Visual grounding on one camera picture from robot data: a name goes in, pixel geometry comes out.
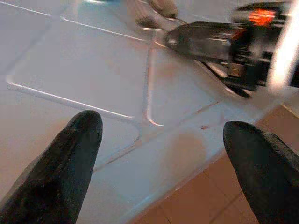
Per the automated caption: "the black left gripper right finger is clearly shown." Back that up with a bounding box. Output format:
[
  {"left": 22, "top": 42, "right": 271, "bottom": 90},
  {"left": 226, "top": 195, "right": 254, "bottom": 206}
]
[{"left": 222, "top": 120, "right": 299, "bottom": 224}]

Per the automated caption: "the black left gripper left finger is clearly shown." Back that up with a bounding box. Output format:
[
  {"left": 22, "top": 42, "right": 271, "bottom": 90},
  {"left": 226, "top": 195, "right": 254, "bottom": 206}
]
[{"left": 0, "top": 110, "right": 103, "bottom": 224}]

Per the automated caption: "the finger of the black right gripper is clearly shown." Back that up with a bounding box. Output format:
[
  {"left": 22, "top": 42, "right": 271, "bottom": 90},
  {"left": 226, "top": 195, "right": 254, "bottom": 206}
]
[{"left": 163, "top": 21, "right": 244, "bottom": 63}]

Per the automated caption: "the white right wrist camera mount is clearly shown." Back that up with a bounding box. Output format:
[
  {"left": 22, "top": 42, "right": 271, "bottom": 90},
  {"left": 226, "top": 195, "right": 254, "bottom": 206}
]
[{"left": 267, "top": 0, "right": 299, "bottom": 91}]

